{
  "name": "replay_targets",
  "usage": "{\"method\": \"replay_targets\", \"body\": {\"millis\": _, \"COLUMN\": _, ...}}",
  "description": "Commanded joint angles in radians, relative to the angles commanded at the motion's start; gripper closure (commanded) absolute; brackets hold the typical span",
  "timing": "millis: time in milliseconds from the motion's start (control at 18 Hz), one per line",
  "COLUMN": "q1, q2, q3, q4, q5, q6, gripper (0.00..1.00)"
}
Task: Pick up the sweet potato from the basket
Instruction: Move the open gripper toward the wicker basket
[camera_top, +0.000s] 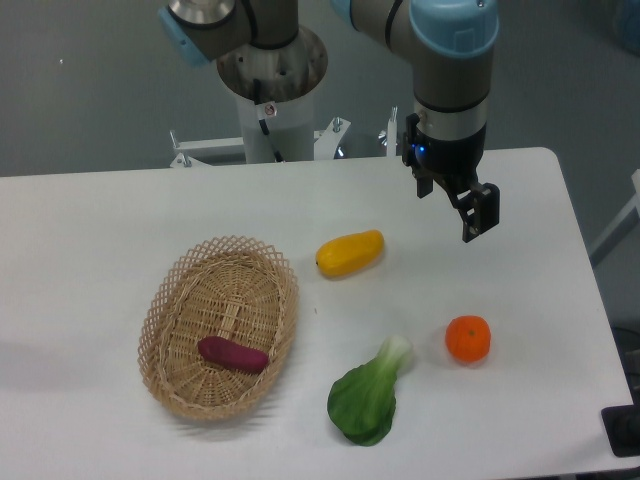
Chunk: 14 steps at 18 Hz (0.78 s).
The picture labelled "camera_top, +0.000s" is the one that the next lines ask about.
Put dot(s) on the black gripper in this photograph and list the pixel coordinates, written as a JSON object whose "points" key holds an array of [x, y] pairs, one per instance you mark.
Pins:
{"points": [[452, 165]]}

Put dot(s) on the purple sweet potato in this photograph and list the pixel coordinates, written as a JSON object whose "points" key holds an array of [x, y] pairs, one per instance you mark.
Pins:
{"points": [[230, 355]]}

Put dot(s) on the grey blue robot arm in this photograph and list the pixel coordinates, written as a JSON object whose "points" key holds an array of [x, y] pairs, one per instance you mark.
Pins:
{"points": [[448, 44]]}

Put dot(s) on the woven wicker basket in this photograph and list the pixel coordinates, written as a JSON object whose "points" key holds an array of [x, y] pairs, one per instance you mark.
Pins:
{"points": [[237, 288]]}

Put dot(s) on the yellow papaya fruit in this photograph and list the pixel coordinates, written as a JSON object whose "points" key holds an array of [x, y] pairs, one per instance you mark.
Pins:
{"points": [[348, 254]]}

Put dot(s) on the orange tangerine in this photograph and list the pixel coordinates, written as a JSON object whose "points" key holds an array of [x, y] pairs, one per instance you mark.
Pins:
{"points": [[468, 338]]}

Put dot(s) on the green bok choy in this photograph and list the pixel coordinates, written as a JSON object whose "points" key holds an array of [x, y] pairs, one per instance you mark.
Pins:
{"points": [[362, 403]]}

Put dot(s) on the black box at table edge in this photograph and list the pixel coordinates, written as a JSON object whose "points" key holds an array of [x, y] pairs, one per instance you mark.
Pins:
{"points": [[622, 428]]}

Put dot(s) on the white metal base frame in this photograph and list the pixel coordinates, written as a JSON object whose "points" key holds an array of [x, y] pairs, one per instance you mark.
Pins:
{"points": [[338, 140]]}

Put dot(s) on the white frame at right edge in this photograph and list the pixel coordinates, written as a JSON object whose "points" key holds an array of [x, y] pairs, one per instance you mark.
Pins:
{"points": [[618, 228]]}

